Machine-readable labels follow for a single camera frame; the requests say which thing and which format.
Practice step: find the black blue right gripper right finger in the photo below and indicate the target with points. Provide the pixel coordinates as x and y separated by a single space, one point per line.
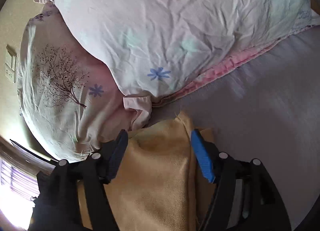
245 196

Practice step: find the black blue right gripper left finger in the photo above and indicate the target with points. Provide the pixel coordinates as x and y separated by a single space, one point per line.
57 206

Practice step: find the tan long-sleeve shirt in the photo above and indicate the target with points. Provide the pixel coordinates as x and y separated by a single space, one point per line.
155 186

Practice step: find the window with purple curtain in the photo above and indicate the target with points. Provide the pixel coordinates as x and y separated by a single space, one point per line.
19 187

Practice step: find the lavender bed sheet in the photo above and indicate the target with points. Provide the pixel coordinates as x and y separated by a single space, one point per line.
268 109

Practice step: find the left floral pink pillow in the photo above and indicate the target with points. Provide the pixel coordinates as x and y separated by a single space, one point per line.
68 98

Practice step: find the floral pink pillow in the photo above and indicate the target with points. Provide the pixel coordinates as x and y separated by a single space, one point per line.
156 47
68 98

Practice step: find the right floral pink pillow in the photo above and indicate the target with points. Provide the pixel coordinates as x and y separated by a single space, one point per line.
156 47

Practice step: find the white wall switch panel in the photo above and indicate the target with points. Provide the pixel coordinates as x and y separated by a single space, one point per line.
10 64

